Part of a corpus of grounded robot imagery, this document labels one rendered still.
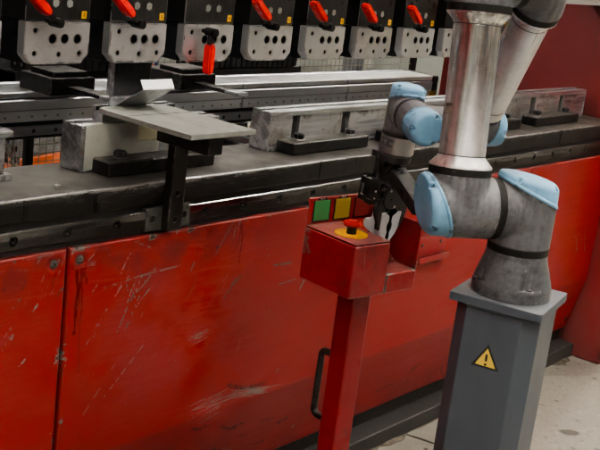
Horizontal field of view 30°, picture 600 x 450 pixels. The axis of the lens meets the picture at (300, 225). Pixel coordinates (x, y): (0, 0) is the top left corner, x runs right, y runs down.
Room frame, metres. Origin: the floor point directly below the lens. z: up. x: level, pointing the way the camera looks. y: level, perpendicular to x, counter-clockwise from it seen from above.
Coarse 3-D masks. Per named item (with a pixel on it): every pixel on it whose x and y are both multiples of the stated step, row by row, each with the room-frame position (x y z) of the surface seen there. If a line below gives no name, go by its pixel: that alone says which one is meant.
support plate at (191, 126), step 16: (112, 112) 2.18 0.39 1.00; (128, 112) 2.19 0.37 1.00; (144, 112) 2.21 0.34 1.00; (160, 112) 2.24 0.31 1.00; (192, 112) 2.28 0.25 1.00; (160, 128) 2.09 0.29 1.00; (176, 128) 2.09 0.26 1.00; (192, 128) 2.12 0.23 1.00; (208, 128) 2.14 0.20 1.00; (224, 128) 2.16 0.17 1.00; (240, 128) 2.18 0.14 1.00
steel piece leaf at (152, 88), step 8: (144, 80) 2.22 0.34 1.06; (152, 80) 2.23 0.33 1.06; (160, 80) 2.25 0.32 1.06; (168, 80) 2.27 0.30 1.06; (144, 88) 2.21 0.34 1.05; (152, 88) 2.22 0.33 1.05; (160, 88) 2.24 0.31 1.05; (168, 88) 2.26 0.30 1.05; (136, 96) 2.23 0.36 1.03; (144, 96) 2.25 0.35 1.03; (152, 96) 2.27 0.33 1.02; (120, 104) 2.25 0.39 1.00; (128, 104) 2.28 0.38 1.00; (136, 104) 2.30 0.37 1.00
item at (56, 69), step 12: (24, 72) 2.41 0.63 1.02; (36, 72) 2.41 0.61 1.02; (48, 72) 2.38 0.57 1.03; (60, 72) 2.38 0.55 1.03; (72, 72) 2.41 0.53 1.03; (84, 72) 2.44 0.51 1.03; (24, 84) 2.41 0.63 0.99; (36, 84) 2.39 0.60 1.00; (48, 84) 2.36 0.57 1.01; (60, 84) 2.37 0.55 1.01; (72, 84) 2.40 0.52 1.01; (84, 84) 2.42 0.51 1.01; (96, 96) 2.33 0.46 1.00
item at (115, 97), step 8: (112, 64) 2.24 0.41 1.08; (120, 64) 2.25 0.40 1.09; (128, 64) 2.27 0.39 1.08; (136, 64) 2.28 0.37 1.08; (144, 64) 2.30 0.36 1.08; (112, 72) 2.24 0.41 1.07; (120, 72) 2.25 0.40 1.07; (128, 72) 2.27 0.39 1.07; (136, 72) 2.28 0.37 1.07; (144, 72) 2.30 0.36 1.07; (112, 80) 2.24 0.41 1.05; (120, 80) 2.25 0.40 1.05; (128, 80) 2.27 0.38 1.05; (136, 80) 2.29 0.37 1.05; (112, 88) 2.24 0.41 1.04; (120, 88) 2.25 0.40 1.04; (128, 88) 2.27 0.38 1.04; (136, 88) 2.29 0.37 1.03; (112, 96) 2.25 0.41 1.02; (120, 96) 2.27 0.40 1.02; (128, 96) 2.28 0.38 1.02; (112, 104) 2.25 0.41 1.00
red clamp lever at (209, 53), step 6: (204, 30) 2.36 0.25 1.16; (210, 30) 2.35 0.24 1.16; (216, 30) 2.35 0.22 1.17; (210, 36) 2.36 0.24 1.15; (216, 36) 2.35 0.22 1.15; (210, 42) 2.36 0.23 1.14; (204, 48) 2.36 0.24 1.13; (210, 48) 2.35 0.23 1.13; (204, 54) 2.36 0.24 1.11; (210, 54) 2.35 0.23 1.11; (204, 60) 2.36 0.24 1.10; (210, 60) 2.35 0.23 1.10; (204, 66) 2.36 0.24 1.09; (210, 66) 2.35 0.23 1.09; (204, 72) 2.36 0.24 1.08; (210, 72) 2.35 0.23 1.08
